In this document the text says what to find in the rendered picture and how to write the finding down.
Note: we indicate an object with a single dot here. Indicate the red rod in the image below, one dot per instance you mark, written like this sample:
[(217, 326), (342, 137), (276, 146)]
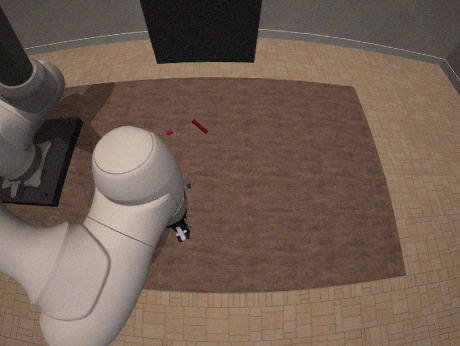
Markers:
[(200, 126)]

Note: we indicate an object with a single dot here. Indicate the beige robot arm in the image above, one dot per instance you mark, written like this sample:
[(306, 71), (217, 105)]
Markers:
[(86, 278)]

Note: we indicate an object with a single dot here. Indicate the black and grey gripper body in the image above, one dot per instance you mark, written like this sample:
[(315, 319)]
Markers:
[(178, 224)]

